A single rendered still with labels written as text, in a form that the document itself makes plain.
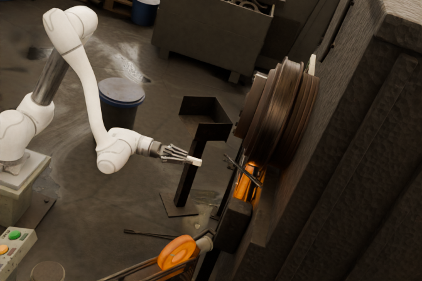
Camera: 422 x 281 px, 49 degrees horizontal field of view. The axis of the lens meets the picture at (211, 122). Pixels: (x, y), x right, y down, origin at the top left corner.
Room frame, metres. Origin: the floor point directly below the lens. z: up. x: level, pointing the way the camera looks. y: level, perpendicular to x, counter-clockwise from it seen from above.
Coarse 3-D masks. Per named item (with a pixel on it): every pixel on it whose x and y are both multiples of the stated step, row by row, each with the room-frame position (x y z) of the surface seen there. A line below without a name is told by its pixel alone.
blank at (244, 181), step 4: (248, 168) 1.65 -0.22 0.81; (252, 168) 1.66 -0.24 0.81; (244, 176) 1.60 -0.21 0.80; (244, 180) 1.59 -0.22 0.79; (248, 180) 1.59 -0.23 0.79; (240, 184) 1.58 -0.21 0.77; (244, 184) 1.58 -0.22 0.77; (240, 188) 1.57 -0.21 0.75; (244, 188) 1.57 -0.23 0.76; (236, 192) 1.59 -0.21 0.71; (240, 192) 1.57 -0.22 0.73; (244, 192) 1.57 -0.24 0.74; (236, 196) 1.58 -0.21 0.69; (240, 196) 1.57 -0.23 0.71
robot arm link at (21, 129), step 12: (0, 120) 1.63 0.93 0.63; (12, 120) 1.65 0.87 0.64; (24, 120) 1.69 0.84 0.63; (0, 132) 1.61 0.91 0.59; (12, 132) 1.62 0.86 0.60; (24, 132) 1.67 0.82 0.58; (0, 144) 1.59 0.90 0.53; (12, 144) 1.61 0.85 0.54; (24, 144) 1.67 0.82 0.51; (0, 156) 1.59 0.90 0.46; (12, 156) 1.61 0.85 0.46
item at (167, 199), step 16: (192, 96) 2.26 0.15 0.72; (192, 112) 2.28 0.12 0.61; (208, 112) 2.33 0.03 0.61; (224, 112) 2.22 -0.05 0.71; (192, 128) 2.13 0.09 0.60; (208, 128) 2.05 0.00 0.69; (224, 128) 2.10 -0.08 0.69; (192, 144) 2.16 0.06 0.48; (192, 176) 2.14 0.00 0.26; (176, 192) 2.16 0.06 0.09; (176, 208) 2.11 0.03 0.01; (192, 208) 2.16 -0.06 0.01
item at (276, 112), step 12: (288, 60) 1.70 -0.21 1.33; (288, 72) 1.59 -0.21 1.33; (288, 84) 1.53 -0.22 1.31; (276, 96) 1.49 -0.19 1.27; (288, 96) 1.50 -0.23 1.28; (276, 108) 1.46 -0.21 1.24; (264, 120) 1.43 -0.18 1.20; (276, 120) 1.44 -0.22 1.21; (264, 132) 1.42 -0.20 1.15; (276, 132) 1.42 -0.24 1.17; (264, 144) 1.42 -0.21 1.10; (252, 156) 1.44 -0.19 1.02; (264, 156) 1.43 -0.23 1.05
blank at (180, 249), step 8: (176, 240) 1.15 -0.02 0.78; (184, 240) 1.16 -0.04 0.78; (192, 240) 1.18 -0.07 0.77; (168, 248) 1.12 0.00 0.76; (176, 248) 1.12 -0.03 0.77; (184, 248) 1.16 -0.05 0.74; (192, 248) 1.19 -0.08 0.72; (160, 256) 1.10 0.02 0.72; (168, 256) 1.10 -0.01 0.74; (176, 256) 1.17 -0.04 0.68; (184, 256) 1.17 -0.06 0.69; (160, 264) 1.10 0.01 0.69; (168, 264) 1.11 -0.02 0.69
